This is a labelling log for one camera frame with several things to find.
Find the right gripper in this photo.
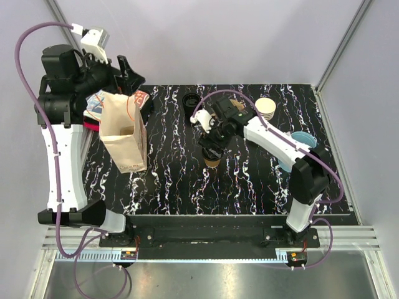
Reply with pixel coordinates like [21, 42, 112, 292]
[197, 116, 231, 159]

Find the black coffee cup lid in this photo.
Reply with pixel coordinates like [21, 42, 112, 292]
[201, 148, 223, 161]

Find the paper takeout bag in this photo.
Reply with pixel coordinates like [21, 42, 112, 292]
[99, 92, 147, 173]

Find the cardboard cup carrier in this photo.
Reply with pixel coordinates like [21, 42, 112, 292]
[120, 126, 135, 136]

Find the red cloth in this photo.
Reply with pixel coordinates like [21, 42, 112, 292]
[84, 122, 100, 132]

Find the single paper coffee cup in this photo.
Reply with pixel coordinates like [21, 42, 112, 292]
[204, 158, 221, 168]

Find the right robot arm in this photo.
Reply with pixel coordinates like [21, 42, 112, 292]
[190, 99, 330, 247]

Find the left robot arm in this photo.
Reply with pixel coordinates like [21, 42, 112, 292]
[35, 44, 145, 247]

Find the black coffee lid stack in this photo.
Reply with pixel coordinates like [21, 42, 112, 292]
[182, 93, 201, 117]

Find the paper cup stack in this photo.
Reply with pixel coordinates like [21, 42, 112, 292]
[255, 97, 276, 121]

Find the blue plastic cup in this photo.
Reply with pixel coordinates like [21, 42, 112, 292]
[278, 131, 317, 173]

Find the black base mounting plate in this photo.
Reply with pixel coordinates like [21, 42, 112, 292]
[99, 214, 358, 262]

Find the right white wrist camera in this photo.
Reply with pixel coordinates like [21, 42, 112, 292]
[190, 109, 217, 134]

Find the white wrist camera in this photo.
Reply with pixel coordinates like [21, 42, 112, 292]
[190, 109, 217, 134]
[71, 23, 109, 64]

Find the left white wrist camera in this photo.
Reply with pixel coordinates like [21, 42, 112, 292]
[71, 23, 109, 64]

